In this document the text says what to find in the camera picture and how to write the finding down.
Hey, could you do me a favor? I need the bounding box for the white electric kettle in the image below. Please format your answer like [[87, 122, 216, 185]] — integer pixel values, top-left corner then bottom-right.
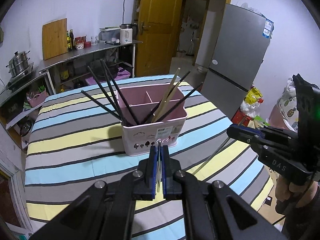
[[119, 23, 138, 44]]

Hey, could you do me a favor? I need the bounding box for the pink plastic crate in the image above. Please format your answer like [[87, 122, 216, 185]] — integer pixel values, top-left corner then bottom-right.
[[85, 67, 132, 87]]

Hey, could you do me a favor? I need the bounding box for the person's right forearm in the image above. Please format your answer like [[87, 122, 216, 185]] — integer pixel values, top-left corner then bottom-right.
[[281, 192, 320, 240]]

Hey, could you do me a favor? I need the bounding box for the person's right hand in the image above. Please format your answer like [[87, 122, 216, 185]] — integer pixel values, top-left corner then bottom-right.
[[275, 175, 320, 214]]

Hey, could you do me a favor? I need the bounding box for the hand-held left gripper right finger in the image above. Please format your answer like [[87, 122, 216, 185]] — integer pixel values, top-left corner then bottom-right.
[[160, 146, 288, 240]]

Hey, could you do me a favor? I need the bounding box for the black induction cooktop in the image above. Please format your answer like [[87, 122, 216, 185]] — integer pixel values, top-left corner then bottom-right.
[[5, 65, 35, 89]]

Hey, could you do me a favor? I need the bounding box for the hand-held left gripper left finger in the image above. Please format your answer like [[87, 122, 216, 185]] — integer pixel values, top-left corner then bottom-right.
[[30, 146, 158, 240]]

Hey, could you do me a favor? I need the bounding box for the yellow snack bag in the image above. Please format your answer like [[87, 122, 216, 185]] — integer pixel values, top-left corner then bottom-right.
[[246, 86, 264, 105]]

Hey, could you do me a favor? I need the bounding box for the grey refrigerator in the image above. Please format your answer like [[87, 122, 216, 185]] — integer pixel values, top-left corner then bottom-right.
[[199, 3, 275, 107]]

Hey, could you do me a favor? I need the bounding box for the blue refrigerator sticker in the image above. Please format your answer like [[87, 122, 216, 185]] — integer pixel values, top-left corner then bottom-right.
[[262, 19, 274, 39]]

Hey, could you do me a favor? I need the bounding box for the black wok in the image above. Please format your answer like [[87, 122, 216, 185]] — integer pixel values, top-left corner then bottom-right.
[[89, 59, 119, 78]]

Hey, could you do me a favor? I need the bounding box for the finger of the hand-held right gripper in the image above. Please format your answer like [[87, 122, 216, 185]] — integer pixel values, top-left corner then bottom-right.
[[226, 126, 299, 153], [231, 124, 299, 142]]

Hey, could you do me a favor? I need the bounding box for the thin grey chopstick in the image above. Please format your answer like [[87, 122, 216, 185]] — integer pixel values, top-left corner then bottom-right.
[[156, 141, 162, 195], [194, 119, 248, 174]]

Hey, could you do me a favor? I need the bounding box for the steel kitchen counter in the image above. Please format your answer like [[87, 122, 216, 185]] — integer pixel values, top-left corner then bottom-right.
[[0, 40, 143, 150]]

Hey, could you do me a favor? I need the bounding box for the steel pot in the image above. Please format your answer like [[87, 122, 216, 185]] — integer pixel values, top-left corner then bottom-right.
[[19, 119, 35, 137]]

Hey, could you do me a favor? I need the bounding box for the small pink basket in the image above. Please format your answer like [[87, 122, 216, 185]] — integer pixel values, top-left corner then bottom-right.
[[27, 91, 48, 108]]

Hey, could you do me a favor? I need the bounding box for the pink chopstick basket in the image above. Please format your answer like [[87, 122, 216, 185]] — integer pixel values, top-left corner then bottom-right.
[[117, 81, 188, 157]]

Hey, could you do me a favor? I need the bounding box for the stainless steamer pot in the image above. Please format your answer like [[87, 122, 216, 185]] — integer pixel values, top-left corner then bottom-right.
[[6, 51, 32, 77]]

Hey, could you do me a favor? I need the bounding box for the wooden cutting board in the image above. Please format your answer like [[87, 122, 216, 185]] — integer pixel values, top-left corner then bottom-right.
[[42, 18, 68, 60]]

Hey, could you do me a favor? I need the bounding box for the cream chopstick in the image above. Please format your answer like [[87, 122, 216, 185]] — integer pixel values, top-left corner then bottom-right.
[[151, 67, 181, 124], [154, 80, 178, 123]]

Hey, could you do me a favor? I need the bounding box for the wooden door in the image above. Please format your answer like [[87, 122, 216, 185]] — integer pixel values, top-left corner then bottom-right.
[[133, 0, 185, 78]]

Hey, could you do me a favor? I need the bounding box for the clear plastic container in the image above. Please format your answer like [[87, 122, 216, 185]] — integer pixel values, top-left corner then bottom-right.
[[99, 27, 122, 43]]

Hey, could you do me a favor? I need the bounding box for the striped tablecloth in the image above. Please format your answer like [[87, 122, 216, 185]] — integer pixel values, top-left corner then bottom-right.
[[24, 74, 274, 238]]

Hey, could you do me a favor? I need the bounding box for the pineapple print cloth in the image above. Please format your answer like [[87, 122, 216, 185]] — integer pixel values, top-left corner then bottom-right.
[[276, 80, 299, 132]]

